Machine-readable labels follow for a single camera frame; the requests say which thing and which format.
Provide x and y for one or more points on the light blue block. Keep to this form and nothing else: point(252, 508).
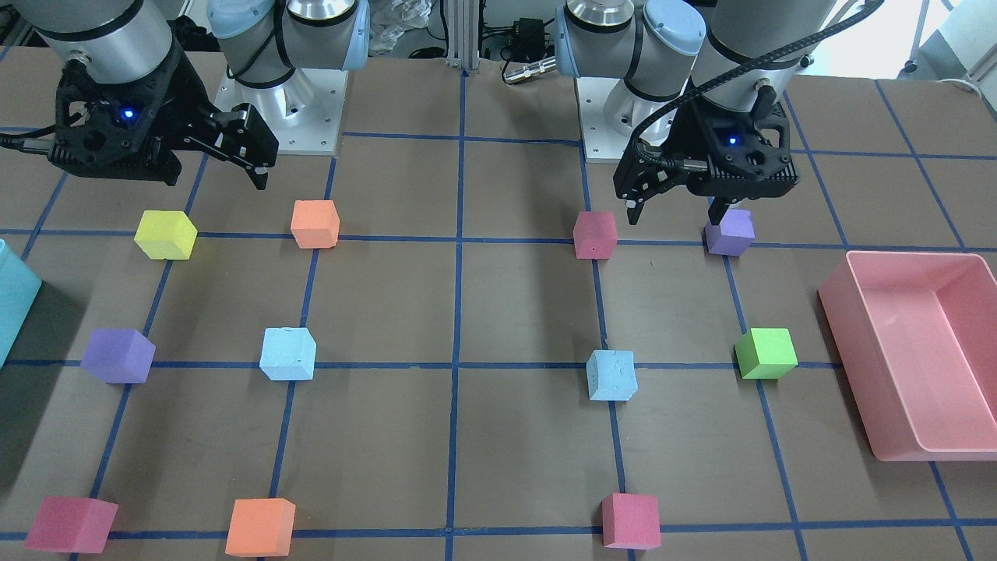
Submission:
point(611, 375)
point(288, 354)

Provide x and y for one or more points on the green block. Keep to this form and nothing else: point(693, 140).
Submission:
point(765, 353)

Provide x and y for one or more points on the red block near base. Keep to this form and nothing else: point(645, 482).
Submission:
point(595, 235)

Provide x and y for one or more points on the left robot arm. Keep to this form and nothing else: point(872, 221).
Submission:
point(666, 52)

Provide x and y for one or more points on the purple block near base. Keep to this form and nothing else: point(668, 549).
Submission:
point(733, 235)

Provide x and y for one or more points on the yellow block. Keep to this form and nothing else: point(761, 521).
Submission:
point(166, 234)

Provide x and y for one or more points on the pink tray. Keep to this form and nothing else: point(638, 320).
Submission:
point(916, 332)

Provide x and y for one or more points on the cyan tray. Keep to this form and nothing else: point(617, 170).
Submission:
point(19, 288)

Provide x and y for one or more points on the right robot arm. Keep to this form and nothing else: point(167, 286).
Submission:
point(259, 44)

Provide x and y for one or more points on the orange block near base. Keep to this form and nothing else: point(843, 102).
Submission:
point(315, 224)

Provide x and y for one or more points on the aluminium frame post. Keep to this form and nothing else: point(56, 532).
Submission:
point(463, 33)

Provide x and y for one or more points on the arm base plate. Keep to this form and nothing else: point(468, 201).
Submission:
point(600, 144)
point(304, 113)

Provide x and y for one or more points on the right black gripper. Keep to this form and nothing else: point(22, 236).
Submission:
point(184, 100)

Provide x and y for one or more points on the far red block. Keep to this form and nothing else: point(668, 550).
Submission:
point(631, 521)
point(67, 524)

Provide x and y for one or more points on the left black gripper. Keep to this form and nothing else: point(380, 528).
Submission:
point(679, 129)

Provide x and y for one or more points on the far orange block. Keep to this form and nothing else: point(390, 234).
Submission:
point(260, 527)

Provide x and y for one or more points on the black power adapter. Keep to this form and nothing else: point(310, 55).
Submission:
point(528, 40)

